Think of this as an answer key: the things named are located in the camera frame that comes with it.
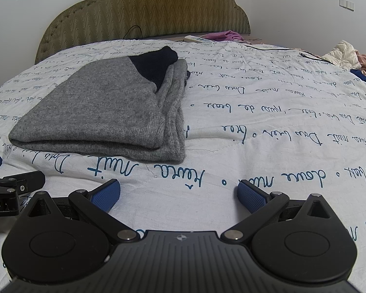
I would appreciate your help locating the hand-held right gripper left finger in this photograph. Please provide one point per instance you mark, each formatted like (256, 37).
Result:
(106, 193)

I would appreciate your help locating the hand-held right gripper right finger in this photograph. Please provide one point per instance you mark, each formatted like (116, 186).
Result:
(251, 195)

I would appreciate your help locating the grey knit sweater navy sleeves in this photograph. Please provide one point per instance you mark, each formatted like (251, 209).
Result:
(94, 103)

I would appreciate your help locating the white script-printed quilt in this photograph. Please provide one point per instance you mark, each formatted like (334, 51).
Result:
(262, 113)

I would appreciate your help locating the purple cloth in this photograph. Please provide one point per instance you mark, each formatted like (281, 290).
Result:
(228, 35)

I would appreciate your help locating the white power strip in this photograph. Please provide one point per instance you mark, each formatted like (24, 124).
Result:
(195, 39)

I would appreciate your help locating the cream puffy jacket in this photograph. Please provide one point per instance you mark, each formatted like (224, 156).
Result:
(343, 53)

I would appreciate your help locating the olive upholstered headboard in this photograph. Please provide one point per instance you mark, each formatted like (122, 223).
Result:
(140, 3)

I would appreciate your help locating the white double light switch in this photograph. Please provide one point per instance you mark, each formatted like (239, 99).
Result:
(346, 4)

